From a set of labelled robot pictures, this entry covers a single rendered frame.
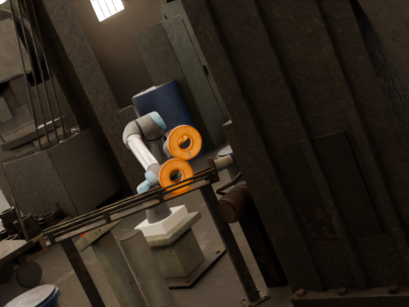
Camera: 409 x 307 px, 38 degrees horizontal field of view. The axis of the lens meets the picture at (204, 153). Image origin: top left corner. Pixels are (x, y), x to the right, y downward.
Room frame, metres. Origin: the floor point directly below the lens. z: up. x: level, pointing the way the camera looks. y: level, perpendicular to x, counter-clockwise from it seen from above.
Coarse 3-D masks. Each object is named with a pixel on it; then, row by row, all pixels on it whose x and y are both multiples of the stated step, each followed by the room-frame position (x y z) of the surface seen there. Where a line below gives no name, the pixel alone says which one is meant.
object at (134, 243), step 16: (128, 240) 2.65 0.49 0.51; (144, 240) 2.69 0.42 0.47; (128, 256) 2.66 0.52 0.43; (144, 256) 2.65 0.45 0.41; (144, 272) 2.65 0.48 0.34; (160, 272) 2.69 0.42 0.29; (144, 288) 2.66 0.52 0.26; (160, 288) 2.66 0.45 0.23; (160, 304) 2.65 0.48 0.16; (176, 304) 2.70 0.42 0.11
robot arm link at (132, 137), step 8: (128, 128) 3.13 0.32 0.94; (136, 128) 3.12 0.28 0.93; (128, 136) 3.08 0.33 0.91; (136, 136) 3.08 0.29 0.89; (128, 144) 3.07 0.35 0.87; (136, 144) 3.02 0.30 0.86; (144, 144) 3.03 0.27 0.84; (136, 152) 2.98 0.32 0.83; (144, 152) 2.95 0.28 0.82; (144, 160) 2.90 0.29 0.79; (152, 160) 2.89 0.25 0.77; (144, 168) 2.89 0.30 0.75; (152, 168) 2.83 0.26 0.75; (152, 176) 2.80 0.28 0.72; (152, 184) 2.80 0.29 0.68
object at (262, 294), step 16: (208, 192) 2.59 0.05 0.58; (208, 208) 2.62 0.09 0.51; (224, 224) 2.60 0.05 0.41; (224, 240) 2.59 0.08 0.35; (80, 256) 2.45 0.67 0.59; (240, 256) 2.60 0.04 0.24; (80, 272) 2.43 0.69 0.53; (240, 272) 2.59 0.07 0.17; (96, 288) 2.45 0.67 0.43; (256, 288) 2.60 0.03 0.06; (96, 304) 2.43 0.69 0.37; (256, 304) 2.56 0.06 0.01
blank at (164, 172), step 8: (168, 160) 2.60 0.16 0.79; (176, 160) 2.58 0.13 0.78; (160, 168) 2.59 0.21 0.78; (168, 168) 2.57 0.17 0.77; (176, 168) 2.58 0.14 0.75; (184, 168) 2.59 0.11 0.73; (160, 176) 2.56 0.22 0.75; (168, 176) 2.57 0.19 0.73; (184, 176) 2.58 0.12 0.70; (168, 184) 2.56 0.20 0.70; (176, 192) 2.57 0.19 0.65
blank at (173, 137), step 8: (176, 128) 2.59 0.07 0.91; (184, 128) 2.60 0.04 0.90; (192, 128) 2.60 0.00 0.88; (168, 136) 2.60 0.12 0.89; (176, 136) 2.58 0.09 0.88; (192, 136) 2.60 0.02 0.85; (200, 136) 2.61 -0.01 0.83; (168, 144) 2.58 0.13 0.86; (176, 144) 2.58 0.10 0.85; (192, 144) 2.60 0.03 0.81; (200, 144) 2.61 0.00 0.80; (176, 152) 2.58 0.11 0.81; (184, 152) 2.59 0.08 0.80; (192, 152) 2.60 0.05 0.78
